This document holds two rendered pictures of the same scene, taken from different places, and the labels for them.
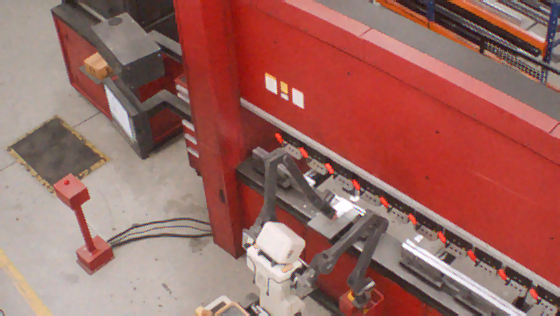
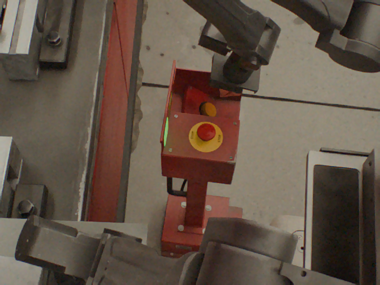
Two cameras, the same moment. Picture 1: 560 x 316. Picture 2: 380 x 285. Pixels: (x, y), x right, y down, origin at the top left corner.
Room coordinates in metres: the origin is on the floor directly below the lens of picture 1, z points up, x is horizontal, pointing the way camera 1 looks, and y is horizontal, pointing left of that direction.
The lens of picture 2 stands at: (3.14, 0.00, 1.92)
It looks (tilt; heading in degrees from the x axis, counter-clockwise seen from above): 64 degrees down; 223
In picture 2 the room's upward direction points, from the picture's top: 3 degrees clockwise
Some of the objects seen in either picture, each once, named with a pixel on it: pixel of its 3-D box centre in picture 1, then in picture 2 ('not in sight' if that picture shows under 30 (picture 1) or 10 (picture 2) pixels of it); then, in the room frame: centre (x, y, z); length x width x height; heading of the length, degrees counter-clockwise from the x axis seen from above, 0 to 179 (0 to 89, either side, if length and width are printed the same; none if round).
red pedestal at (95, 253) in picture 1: (82, 223); not in sight; (3.75, 1.45, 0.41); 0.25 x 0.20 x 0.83; 133
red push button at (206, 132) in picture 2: not in sight; (206, 134); (2.69, -0.37, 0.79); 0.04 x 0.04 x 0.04
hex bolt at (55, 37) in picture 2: not in sight; (54, 38); (2.81, -0.70, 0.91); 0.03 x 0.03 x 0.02
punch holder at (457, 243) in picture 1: (458, 240); not in sight; (2.65, -0.92, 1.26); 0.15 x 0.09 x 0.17; 43
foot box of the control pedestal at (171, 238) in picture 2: not in sight; (203, 225); (2.64, -0.38, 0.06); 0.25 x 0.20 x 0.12; 128
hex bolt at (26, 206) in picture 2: not in sight; (25, 207); (3.07, -0.45, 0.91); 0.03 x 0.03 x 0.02
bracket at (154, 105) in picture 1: (170, 113); not in sight; (3.97, 0.70, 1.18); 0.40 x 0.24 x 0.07; 43
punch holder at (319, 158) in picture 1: (320, 156); not in sight; (3.38, -0.24, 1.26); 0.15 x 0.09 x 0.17; 43
